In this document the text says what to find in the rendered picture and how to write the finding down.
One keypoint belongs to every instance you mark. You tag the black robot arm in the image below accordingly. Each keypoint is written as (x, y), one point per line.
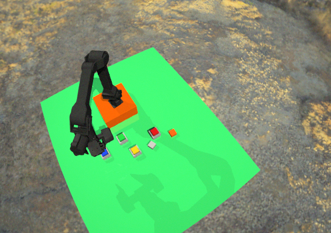
(95, 61)

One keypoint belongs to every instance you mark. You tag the yellow button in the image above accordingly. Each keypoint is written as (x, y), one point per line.
(135, 151)

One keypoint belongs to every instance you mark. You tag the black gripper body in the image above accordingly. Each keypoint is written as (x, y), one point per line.
(105, 134)

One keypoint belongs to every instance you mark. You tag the red button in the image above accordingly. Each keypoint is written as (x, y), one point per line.
(154, 133)

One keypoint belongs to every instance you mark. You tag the green button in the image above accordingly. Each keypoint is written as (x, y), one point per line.
(121, 138)

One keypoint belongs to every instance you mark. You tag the blue button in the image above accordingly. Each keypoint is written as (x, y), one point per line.
(105, 154)

